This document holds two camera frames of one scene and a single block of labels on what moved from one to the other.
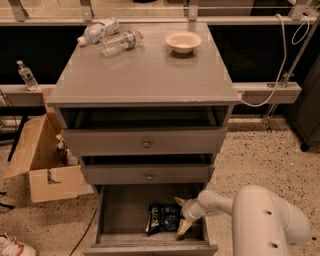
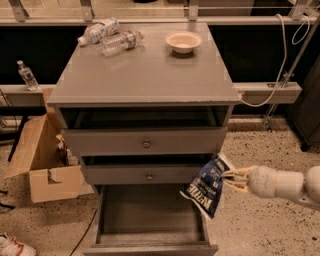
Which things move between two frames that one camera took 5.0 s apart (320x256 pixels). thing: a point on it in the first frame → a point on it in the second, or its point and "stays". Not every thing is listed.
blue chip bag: (163, 218) → (204, 188)
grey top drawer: (145, 141) stays
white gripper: (189, 210) → (262, 181)
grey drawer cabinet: (146, 126) stays
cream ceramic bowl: (183, 42) stays
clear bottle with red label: (127, 40) stays
